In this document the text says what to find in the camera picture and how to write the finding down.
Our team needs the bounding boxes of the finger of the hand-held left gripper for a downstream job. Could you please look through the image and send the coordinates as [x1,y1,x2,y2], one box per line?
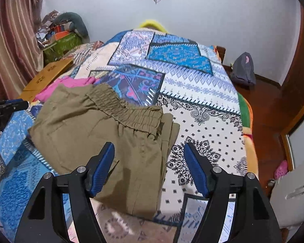
[0,99,30,112]

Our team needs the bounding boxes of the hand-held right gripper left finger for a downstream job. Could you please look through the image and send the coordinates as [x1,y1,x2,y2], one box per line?
[14,142,116,243]

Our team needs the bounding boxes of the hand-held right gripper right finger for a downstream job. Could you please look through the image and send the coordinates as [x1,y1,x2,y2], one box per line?
[172,142,290,243]

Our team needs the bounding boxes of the khaki pants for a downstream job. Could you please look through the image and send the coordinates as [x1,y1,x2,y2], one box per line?
[28,83,181,221]

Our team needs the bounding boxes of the pink garment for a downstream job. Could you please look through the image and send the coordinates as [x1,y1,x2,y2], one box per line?
[32,77,100,103]

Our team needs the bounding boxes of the bamboo lap table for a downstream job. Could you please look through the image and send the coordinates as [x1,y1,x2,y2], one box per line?
[22,57,74,100]

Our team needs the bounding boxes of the striped pink curtain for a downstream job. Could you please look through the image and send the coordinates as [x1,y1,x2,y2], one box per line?
[0,0,45,102]

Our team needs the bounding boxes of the green storage basket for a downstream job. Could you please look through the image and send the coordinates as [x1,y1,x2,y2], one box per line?
[42,33,83,64]

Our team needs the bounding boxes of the blue patchwork printed blanket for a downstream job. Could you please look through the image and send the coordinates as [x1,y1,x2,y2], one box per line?
[0,29,247,243]

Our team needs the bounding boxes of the pink slippers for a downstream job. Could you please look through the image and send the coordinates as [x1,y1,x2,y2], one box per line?
[274,160,288,180]

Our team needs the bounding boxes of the orange box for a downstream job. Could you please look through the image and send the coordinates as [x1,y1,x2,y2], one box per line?
[53,25,72,41]

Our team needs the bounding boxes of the pile of crumpled paper clutter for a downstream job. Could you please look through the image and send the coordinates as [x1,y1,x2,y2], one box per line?
[35,10,74,49]

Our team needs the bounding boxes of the striped patterned quilt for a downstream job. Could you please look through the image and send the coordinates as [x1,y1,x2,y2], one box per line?
[72,40,105,65]

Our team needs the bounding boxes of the white appliance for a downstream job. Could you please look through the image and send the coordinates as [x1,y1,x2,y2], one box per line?
[270,169,304,230]

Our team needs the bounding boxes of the white wardrobe sliding door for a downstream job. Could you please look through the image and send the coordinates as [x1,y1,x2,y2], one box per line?
[286,130,304,171]

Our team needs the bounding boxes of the grey backpack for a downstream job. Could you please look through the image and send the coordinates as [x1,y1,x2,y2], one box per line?
[230,52,256,86]

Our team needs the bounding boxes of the yellow plush pillow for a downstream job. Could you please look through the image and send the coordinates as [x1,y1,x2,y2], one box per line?
[138,19,168,34]

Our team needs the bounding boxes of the wooden bed frame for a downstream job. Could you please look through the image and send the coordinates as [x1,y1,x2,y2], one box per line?
[215,46,227,65]

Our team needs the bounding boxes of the wooden wardrobe frame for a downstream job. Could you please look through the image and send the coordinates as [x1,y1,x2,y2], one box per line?
[279,5,304,173]

